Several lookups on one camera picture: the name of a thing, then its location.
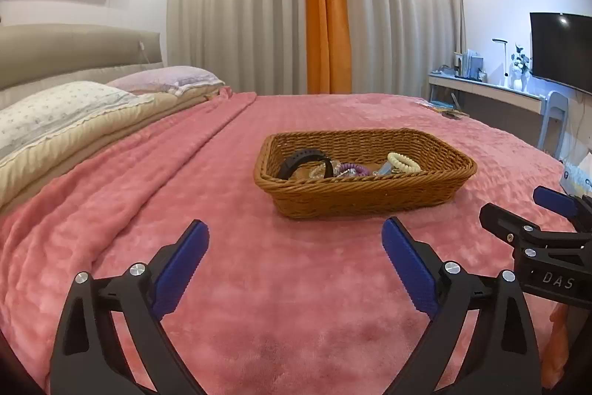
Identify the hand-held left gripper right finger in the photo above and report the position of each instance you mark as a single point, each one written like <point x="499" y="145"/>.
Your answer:
<point x="411" y="270"/>

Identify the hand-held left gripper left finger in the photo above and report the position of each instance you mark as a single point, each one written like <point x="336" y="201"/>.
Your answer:
<point x="180" y="270"/>

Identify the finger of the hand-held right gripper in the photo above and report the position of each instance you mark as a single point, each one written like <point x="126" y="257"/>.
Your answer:
<point x="504" y="221"/>
<point x="555" y="198"/>

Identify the brown wicker basket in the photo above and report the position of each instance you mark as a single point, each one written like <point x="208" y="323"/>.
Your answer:
<point x="370" y="196"/>

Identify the light blue hair clip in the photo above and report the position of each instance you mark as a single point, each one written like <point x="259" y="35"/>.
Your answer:
<point x="383" y="169"/>

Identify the black wrist band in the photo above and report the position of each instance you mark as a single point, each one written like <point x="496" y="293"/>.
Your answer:
<point x="305" y="154"/>

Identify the grey plastic chair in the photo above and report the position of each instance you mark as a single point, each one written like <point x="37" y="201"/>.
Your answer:
<point x="555" y="103"/>

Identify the pink fleece blanket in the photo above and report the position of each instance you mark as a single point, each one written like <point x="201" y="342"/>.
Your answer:
<point x="185" y="173"/>

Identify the white flower vase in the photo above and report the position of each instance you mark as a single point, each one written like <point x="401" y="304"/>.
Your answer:
<point x="522" y="78"/>

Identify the colourful booklet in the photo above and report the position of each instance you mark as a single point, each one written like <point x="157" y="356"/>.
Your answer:
<point x="444" y="110"/>

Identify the white desk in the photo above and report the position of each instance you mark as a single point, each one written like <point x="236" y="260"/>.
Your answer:
<point x="485" y="87"/>

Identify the white desk lamp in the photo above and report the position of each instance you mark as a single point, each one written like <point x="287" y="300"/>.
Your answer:
<point x="507" y="66"/>

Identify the black television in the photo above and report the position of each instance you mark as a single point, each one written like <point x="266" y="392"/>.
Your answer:
<point x="559" y="48"/>

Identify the beige quilt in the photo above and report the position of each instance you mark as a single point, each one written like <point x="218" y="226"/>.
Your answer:
<point x="115" y="131"/>

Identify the row of books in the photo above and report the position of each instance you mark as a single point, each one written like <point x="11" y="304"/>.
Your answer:
<point x="476" y="66"/>

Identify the purple pillow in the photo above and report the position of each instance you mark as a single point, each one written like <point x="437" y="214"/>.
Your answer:
<point x="171" y="76"/>

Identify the white floral pillow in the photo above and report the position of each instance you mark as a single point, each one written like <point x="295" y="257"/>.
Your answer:
<point x="60" y="108"/>

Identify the beige curtain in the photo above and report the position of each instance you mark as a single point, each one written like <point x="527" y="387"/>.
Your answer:
<point x="402" y="6"/>
<point x="240" y="6"/>

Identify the beige padded headboard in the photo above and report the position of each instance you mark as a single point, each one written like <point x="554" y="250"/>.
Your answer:
<point x="69" y="52"/>

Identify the orange curtain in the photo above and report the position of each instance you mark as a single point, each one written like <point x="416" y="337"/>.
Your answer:
<point x="323" y="6"/>

